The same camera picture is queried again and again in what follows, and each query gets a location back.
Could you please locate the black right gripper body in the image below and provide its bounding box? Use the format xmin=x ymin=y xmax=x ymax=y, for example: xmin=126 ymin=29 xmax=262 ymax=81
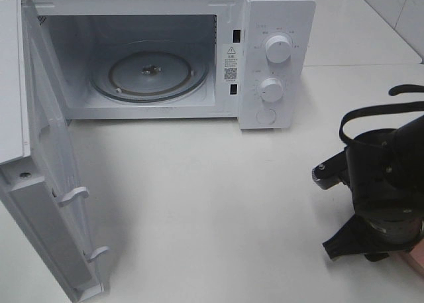
xmin=354 ymin=212 xmax=423 ymax=262

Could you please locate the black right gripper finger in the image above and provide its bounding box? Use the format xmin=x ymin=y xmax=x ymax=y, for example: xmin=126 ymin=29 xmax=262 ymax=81
xmin=323 ymin=215 xmax=388 ymax=261

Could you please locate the pink round plate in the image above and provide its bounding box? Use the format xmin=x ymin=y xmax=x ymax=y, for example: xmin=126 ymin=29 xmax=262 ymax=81
xmin=400 ymin=240 xmax=424 ymax=277

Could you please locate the round white door release button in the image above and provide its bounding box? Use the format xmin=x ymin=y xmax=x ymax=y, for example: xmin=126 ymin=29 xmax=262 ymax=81
xmin=256 ymin=108 xmax=276 ymax=125

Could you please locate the white microwave knob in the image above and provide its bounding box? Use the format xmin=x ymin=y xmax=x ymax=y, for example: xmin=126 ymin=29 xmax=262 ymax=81
xmin=259 ymin=78 xmax=284 ymax=103
xmin=264 ymin=33 xmax=292 ymax=64

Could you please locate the white microwave door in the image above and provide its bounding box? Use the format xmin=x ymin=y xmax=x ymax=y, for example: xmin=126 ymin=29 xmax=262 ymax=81
xmin=1 ymin=0 xmax=107 ymax=302

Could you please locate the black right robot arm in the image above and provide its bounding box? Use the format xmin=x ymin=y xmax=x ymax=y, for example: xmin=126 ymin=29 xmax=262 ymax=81
xmin=312 ymin=117 xmax=423 ymax=262

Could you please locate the white microwave oven body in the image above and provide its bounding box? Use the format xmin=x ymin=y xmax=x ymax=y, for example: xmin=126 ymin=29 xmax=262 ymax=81
xmin=35 ymin=0 xmax=315 ymax=129

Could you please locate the white warning label sticker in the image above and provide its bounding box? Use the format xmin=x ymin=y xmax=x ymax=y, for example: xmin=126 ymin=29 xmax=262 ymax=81
xmin=221 ymin=43 xmax=242 ymax=82

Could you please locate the glass microwave turntable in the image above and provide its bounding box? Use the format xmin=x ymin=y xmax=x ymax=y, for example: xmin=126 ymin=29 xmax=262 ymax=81
xmin=90 ymin=40 xmax=215 ymax=103

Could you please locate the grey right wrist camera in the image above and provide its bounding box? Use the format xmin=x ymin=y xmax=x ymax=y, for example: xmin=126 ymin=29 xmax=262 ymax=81
xmin=311 ymin=151 xmax=350 ymax=190

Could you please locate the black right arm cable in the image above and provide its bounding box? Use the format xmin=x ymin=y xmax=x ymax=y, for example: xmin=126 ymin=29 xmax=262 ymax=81
xmin=339 ymin=83 xmax=424 ymax=151

